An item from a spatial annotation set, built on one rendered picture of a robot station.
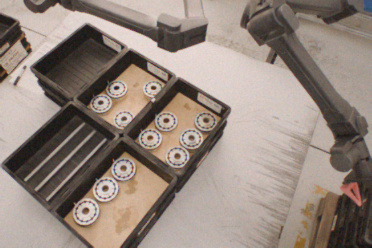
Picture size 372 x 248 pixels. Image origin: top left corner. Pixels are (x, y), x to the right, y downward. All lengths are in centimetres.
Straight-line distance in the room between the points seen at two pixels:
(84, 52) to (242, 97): 88
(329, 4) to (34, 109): 142
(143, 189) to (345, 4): 97
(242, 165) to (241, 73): 55
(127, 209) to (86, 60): 82
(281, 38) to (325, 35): 248
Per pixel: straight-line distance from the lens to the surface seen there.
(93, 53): 182
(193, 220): 150
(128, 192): 140
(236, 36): 309
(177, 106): 157
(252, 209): 156
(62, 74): 177
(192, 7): 105
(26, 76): 200
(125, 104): 159
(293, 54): 90
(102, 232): 137
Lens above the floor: 215
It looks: 57 degrees down
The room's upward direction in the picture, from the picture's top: 2 degrees counter-clockwise
